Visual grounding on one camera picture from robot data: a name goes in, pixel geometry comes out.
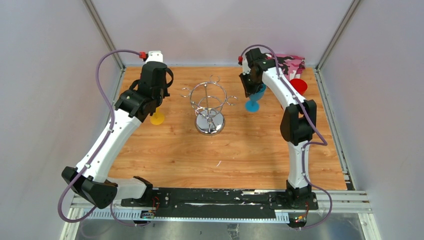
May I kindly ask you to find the blue plastic wine glass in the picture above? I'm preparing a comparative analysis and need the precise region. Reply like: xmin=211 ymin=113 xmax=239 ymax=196
xmin=244 ymin=84 xmax=267 ymax=113

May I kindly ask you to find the yellow plastic wine glass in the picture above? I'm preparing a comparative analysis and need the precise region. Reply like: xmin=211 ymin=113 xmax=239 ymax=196
xmin=150 ymin=107 xmax=165 ymax=126

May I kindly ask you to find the chrome wire glass rack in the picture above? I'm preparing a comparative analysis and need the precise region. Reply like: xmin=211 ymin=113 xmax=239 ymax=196
xmin=180 ymin=75 xmax=238 ymax=136

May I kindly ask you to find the red plastic wine glass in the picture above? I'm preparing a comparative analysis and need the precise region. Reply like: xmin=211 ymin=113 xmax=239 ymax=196
xmin=281 ymin=78 xmax=308 ymax=109

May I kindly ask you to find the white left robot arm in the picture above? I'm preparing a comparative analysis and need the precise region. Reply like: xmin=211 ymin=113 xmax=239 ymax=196
xmin=61 ymin=61 xmax=173 ymax=209

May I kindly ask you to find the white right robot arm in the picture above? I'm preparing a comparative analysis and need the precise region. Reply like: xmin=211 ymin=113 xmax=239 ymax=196
xmin=238 ymin=47 xmax=318 ymax=210

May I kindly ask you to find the pink camouflage folded cloth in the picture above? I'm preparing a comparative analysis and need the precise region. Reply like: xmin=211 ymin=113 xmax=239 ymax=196
xmin=276 ymin=53 xmax=306 ymax=81

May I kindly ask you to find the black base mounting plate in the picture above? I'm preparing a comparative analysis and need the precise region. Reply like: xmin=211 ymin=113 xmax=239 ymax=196
xmin=120 ymin=187 xmax=319 ymax=220

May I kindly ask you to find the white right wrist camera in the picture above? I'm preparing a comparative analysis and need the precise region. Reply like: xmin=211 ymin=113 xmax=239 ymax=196
xmin=241 ymin=60 xmax=251 ymax=75

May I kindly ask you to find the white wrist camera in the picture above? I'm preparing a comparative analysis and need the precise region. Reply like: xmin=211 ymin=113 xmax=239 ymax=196
xmin=144 ymin=50 xmax=164 ymax=63
xmin=241 ymin=60 xmax=251 ymax=75

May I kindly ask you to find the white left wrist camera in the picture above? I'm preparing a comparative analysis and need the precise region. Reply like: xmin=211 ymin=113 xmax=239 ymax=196
xmin=144 ymin=50 xmax=164 ymax=63

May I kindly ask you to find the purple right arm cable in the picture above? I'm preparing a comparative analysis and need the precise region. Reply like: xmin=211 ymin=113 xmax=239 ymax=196
xmin=237 ymin=44 xmax=333 ymax=231

